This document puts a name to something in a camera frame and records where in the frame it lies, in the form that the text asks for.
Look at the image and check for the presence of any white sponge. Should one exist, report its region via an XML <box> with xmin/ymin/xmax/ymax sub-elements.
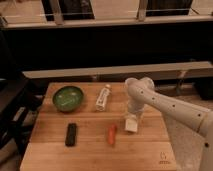
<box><xmin>125</xmin><ymin>118</ymin><xmax>138</xmax><ymax>133</ymax></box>

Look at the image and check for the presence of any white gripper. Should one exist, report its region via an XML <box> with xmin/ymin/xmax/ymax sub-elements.
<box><xmin>126</xmin><ymin>98</ymin><xmax>144</xmax><ymax>120</ymax></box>

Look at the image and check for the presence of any white bottle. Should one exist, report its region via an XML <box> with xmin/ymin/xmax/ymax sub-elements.
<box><xmin>95</xmin><ymin>84</ymin><xmax>111</xmax><ymax>111</ymax></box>

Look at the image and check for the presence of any green bowl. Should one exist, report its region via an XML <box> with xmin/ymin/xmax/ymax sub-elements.
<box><xmin>52</xmin><ymin>86</ymin><xmax>84</xmax><ymax>112</ymax></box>

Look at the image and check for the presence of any dark chair on left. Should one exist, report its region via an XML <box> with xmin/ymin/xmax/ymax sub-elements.
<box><xmin>0</xmin><ymin>78</ymin><xmax>42</xmax><ymax>155</ymax></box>

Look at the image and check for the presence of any orange carrot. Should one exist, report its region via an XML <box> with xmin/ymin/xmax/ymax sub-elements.
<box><xmin>107</xmin><ymin>125</ymin><xmax>117</xmax><ymax>145</ymax></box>

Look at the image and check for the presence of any black rectangular block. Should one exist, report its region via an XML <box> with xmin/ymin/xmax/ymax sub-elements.
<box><xmin>65</xmin><ymin>123</ymin><xmax>77</xmax><ymax>146</ymax></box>

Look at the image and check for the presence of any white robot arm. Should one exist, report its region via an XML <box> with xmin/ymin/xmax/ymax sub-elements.
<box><xmin>125</xmin><ymin>77</ymin><xmax>213</xmax><ymax>171</ymax></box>

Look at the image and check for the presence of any long wooden bench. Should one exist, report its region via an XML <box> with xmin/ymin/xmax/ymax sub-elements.
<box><xmin>23</xmin><ymin>61</ymin><xmax>213</xmax><ymax>80</ymax></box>

